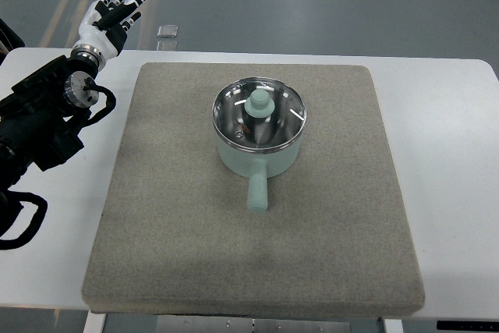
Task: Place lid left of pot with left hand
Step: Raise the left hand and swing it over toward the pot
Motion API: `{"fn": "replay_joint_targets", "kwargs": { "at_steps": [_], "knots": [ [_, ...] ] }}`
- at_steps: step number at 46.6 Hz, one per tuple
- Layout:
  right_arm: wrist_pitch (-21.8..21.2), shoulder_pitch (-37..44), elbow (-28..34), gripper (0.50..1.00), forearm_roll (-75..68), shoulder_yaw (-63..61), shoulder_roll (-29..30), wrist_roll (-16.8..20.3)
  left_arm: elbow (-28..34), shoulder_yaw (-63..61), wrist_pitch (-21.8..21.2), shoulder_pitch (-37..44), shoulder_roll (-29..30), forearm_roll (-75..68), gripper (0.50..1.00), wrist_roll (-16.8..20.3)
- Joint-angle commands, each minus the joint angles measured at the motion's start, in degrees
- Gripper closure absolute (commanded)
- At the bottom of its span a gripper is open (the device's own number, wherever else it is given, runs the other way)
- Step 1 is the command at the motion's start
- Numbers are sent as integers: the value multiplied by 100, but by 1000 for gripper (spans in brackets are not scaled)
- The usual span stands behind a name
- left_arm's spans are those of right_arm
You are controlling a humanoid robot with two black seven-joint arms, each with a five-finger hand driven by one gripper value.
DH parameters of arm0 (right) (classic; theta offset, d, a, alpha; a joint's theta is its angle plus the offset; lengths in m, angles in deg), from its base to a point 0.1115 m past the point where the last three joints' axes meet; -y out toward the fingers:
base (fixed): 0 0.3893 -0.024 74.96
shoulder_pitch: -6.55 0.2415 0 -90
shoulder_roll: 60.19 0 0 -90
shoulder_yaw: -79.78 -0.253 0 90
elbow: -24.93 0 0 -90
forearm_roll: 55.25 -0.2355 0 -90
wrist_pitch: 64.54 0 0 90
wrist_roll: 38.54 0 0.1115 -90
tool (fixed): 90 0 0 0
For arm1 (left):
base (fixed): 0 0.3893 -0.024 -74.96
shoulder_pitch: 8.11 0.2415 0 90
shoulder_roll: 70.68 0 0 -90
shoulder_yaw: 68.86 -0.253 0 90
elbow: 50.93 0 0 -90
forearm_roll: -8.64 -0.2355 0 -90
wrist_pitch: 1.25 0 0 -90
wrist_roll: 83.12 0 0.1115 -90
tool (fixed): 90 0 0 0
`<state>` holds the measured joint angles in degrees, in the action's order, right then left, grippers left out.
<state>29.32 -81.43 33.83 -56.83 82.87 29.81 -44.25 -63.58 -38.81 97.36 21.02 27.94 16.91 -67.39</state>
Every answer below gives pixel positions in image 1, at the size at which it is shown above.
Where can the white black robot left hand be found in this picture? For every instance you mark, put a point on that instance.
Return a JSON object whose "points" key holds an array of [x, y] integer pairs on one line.
{"points": [[105, 26]]}

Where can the glass lid with green knob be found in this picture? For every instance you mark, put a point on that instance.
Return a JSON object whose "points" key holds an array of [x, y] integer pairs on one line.
{"points": [[259, 115]]}

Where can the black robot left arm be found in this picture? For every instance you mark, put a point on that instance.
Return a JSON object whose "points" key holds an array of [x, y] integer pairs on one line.
{"points": [[43, 116]]}

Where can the clear floor plate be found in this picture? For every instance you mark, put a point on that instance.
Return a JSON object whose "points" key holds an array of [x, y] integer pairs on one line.
{"points": [[167, 31]]}

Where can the mint green saucepan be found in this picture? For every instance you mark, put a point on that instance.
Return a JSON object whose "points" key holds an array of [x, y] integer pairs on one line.
{"points": [[257, 168]]}

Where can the grey felt mat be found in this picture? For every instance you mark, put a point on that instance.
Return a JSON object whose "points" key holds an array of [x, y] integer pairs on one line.
{"points": [[181, 233]]}

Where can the black label strip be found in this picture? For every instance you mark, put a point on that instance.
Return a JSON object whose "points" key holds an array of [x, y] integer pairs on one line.
{"points": [[486, 326]]}

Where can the metal table frame plate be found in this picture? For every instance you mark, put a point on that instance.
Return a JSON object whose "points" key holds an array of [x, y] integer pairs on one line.
{"points": [[244, 324]]}

